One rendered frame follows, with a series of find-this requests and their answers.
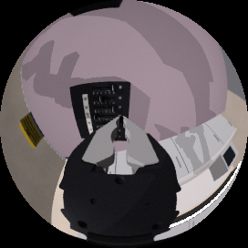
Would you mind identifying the black lighting desk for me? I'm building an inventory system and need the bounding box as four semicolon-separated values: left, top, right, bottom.
70;81;130;141

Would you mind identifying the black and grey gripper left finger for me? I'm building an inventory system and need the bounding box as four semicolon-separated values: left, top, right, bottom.
59;116;121;190

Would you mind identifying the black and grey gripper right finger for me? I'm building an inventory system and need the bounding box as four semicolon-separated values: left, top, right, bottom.
121;116;181;193

